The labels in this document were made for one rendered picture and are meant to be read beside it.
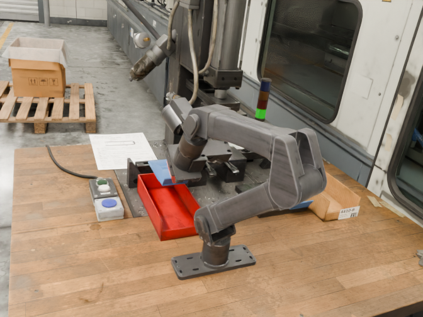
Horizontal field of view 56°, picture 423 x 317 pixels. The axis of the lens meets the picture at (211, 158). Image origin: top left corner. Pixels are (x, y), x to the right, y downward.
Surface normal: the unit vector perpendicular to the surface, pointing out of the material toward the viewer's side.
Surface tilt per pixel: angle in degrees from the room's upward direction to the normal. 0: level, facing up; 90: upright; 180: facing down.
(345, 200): 90
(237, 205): 88
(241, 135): 87
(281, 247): 0
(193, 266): 0
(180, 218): 0
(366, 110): 90
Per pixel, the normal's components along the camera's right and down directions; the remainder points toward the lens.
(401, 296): 0.11, -0.90
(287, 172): -0.73, 0.22
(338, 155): -0.94, 0.05
